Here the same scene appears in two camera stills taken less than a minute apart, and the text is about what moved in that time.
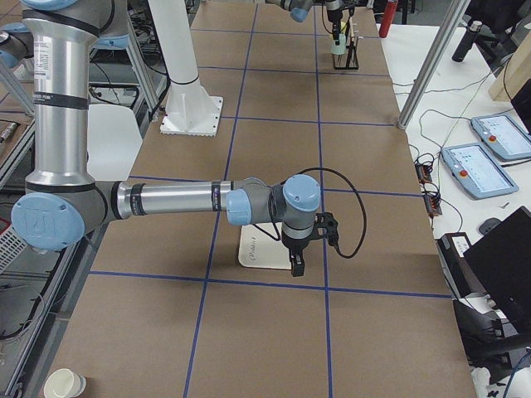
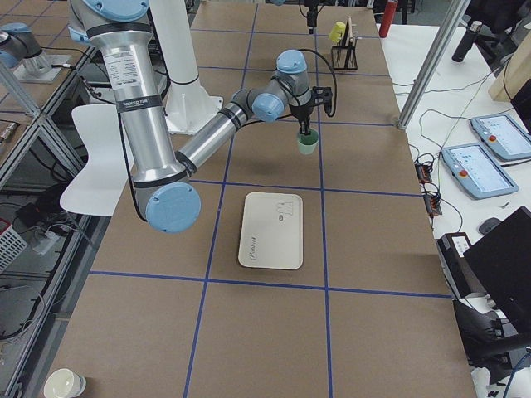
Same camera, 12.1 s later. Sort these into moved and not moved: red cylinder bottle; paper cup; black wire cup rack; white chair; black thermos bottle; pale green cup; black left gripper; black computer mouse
Moved: black left gripper; pale green cup
Not moved: black computer mouse; paper cup; red cylinder bottle; black thermos bottle; white chair; black wire cup rack
